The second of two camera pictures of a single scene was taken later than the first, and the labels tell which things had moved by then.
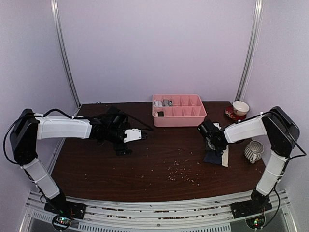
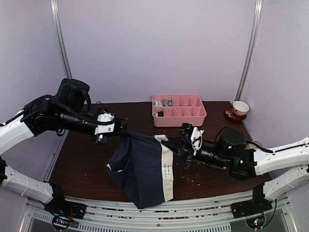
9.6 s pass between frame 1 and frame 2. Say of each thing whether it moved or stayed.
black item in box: stayed
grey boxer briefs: stayed
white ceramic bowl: stayed
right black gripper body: moved
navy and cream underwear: moved
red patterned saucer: stayed
